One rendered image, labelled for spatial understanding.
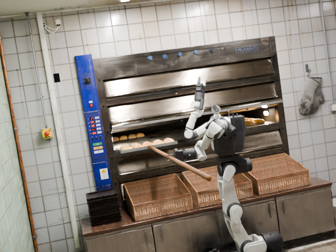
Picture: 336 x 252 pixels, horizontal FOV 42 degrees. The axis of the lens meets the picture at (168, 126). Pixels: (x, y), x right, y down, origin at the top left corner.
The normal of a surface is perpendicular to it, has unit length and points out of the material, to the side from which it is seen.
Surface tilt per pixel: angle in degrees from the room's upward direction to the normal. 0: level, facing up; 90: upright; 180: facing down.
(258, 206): 91
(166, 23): 90
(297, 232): 90
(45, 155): 90
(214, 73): 70
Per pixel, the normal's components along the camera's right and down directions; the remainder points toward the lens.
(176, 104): 0.15, -0.29
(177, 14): 0.22, 0.05
